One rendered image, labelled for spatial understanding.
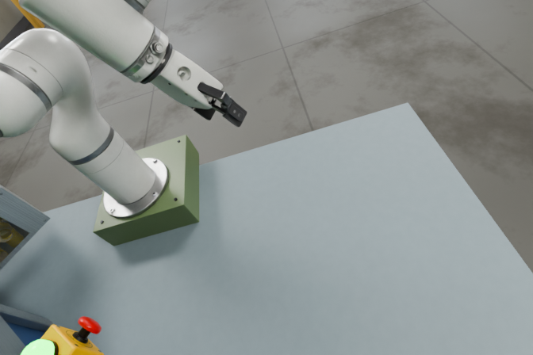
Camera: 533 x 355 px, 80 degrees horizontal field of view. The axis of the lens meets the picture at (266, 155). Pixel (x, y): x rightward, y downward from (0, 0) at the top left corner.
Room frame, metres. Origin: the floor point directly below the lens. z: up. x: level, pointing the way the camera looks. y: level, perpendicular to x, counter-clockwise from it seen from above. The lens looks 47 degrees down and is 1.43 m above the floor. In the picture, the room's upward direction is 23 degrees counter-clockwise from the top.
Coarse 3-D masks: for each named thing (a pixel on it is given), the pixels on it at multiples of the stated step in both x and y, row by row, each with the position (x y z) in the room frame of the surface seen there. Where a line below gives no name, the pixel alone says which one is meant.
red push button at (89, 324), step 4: (84, 316) 0.25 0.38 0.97; (80, 320) 0.25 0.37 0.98; (84, 320) 0.24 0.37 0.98; (88, 320) 0.24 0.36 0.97; (92, 320) 0.25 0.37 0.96; (80, 324) 0.24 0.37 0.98; (84, 324) 0.24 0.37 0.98; (88, 324) 0.24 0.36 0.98; (92, 324) 0.24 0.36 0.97; (96, 324) 0.24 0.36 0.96; (84, 328) 0.23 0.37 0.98; (88, 328) 0.23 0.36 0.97; (92, 328) 0.23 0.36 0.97; (96, 328) 0.23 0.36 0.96; (100, 328) 0.23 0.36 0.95; (80, 332) 0.23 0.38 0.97; (84, 332) 0.23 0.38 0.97; (88, 332) 0.23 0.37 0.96; (92, 332) 0.23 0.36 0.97; (96, 332) 0.23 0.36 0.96; (80, 336) 0.23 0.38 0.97; (84, 336) 0.23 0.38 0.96
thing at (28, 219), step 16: (0, 192) 0.63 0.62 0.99; (0, 208) 0.61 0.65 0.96; (16, 208) 0.63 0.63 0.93; (32, 208) 0.64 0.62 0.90; (0, 224) 0.60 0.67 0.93; (16, 224) 0.61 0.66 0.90; (32, 224) 0.62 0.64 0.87; (0, 240) 0.58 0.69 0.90; (16, 240) 0.59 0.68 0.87; (0, 256) 0.55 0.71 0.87
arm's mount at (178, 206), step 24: (168, 144) 0.74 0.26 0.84; (192, 144) 0.75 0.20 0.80; (168, 168) 0.64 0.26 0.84; (192, 168) 0.65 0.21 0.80; (168, 192) 0.56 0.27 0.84; (192, 192) 0.57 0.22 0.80; (144, 216) 0.52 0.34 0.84; (168, 216) 0.51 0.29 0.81; (192, 216) 0.50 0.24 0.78; (120, 240) 0.53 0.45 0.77
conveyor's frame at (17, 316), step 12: (0, 312) 0.37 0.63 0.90; (12, 312) 0.38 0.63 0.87; (24, 312) 0.40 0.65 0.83; (0, 324) 0.32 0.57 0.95; (24, 324) 0.37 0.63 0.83; (36, 324) 0.37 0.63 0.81; (48, 324) 0.38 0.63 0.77; (0, 336) 0.28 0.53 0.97; (12, 336) 0.29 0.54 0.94; (0, 348) 0.25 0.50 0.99; (12, 348) 0.26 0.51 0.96; (24, 348) 0.26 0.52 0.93
